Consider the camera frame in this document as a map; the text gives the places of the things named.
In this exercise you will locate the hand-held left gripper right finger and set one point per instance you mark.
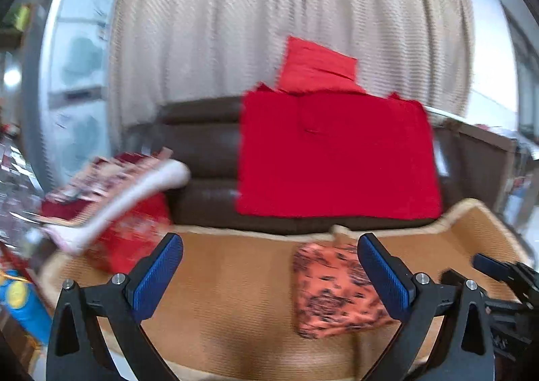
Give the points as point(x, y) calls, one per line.
point(385, 280)

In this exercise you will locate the red knitted blanket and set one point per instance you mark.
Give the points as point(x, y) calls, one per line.
point(337, 162)

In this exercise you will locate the red pillow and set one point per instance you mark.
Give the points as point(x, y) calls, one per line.
point(316, 65)

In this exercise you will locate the woven bamboo seat mat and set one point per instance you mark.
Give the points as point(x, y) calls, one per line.
point(231, 280)

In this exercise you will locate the yellow bottle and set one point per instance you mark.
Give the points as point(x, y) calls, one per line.
point(23, 16)

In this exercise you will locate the maroon floral folded blanket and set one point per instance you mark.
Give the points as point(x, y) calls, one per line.
point(97, 183)

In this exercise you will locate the clear plastic wrap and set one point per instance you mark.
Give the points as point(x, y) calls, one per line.
point(17, 196)

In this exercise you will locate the brown leather sofa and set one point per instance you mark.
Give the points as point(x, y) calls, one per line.
point(202, 196)

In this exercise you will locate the white folded quilt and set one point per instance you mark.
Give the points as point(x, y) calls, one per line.
point(143, 191)

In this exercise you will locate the silver floral standing air conditioner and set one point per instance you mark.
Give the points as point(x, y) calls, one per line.
point(75, 69)

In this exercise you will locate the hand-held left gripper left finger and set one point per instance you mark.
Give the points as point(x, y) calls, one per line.
point(158, 276)

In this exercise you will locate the red printed box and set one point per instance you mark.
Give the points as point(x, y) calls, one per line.
point(134, 229)

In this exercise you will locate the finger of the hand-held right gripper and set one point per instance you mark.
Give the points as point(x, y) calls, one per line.
point(488, 264)
point(454, 276)

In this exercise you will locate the window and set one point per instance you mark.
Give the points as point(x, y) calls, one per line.
point(526, 69)

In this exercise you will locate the orange floral shirt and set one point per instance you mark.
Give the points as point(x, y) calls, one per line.
point(332, 292)

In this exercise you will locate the beige dotted curtain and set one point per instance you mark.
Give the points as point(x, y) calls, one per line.
point(252, 27)

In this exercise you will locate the blue plastic toy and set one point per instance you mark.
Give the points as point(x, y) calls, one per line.
point(25, 313)

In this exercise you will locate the wooden display cabinet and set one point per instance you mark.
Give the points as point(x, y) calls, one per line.
point(12, 38)

